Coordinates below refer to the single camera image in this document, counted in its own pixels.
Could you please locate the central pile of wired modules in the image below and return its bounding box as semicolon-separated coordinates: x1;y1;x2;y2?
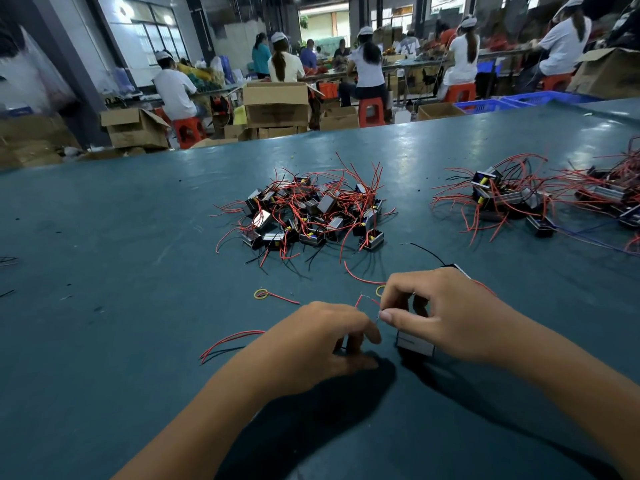
215;155;396;286

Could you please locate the person's right hand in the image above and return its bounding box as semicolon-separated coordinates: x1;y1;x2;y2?
380;267;521;366

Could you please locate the person's left hand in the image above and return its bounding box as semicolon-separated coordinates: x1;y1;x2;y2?
245;301;383;401

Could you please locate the person's right forearm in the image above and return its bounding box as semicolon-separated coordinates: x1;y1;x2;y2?
495;315;640;476

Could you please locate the large closed cardboard box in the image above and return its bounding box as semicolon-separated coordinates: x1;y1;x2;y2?
244;83;311;128

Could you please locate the person's left forearm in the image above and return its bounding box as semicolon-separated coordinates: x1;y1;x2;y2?
115;369;301;480

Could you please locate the loose black wire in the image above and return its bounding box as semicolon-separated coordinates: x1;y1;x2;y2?
0;255;19;299

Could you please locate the open cardboard box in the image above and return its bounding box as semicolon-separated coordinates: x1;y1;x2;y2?
100;107;171;149

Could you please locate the blue plastic crate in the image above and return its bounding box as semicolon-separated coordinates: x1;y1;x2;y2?
500;91;599;107
455;99;521;114

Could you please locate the tilted cardboard box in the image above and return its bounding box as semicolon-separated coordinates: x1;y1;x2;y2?
567;47;640;100

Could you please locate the shallow cardboard box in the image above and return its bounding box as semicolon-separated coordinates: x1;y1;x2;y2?
417;103;466;121

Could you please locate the low cardboard box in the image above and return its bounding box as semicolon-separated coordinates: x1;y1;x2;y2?
319;105;360;132

